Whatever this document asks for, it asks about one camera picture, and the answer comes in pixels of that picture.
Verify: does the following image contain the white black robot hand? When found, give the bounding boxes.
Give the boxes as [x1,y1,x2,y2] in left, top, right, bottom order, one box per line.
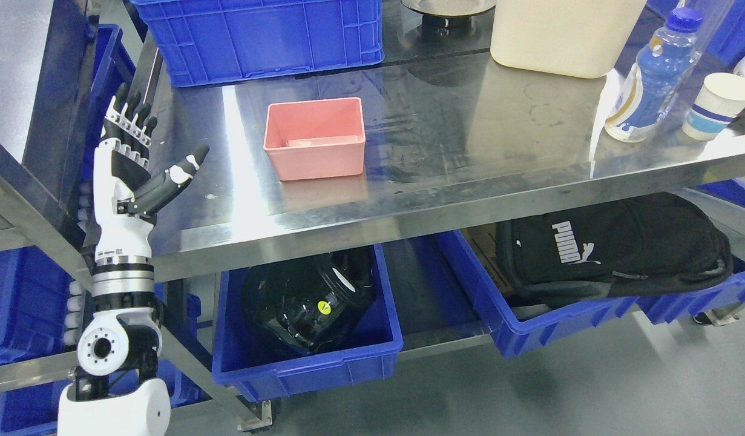
[92,82,209,268]

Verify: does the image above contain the pink plastic storage box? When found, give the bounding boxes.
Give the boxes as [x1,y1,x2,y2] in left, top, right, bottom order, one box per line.
[263,97,366,182]

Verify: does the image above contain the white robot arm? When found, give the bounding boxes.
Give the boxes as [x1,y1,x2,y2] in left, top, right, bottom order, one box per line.
[57,255,171,435]

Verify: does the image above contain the cream plastic container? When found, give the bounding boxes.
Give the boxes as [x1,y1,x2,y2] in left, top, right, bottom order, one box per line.
[490,1,646,78]

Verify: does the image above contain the blue bin lower left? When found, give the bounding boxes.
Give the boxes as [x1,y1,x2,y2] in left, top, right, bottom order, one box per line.
[0,246,71,435]

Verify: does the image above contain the blue crate on table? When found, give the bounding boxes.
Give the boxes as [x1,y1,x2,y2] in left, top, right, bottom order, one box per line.
[134,1,384,87]

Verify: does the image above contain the black glossy helmet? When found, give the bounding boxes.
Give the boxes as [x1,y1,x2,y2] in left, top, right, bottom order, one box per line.
[240,248,376,355]

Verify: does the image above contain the blue bin with helmet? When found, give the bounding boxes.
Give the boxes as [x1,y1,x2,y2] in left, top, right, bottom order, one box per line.
[211,245,404,402]

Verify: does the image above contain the steel work table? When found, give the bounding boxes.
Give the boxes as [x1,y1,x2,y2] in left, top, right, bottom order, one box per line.
[130,36,745,432]

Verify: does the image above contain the blue bin with backpack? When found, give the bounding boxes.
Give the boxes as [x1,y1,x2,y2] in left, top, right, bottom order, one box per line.
[434,231,745,358]

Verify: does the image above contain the black Puma backpack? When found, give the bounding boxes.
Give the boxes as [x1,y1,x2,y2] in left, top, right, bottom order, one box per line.
[496,191,733,309]

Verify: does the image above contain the blue drink bottle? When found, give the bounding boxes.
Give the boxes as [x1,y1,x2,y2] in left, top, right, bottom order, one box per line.
[604,7,704,143]

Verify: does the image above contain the white blue paper cup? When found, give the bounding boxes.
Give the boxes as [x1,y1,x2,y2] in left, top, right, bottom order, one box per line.
[682,72,745,141]

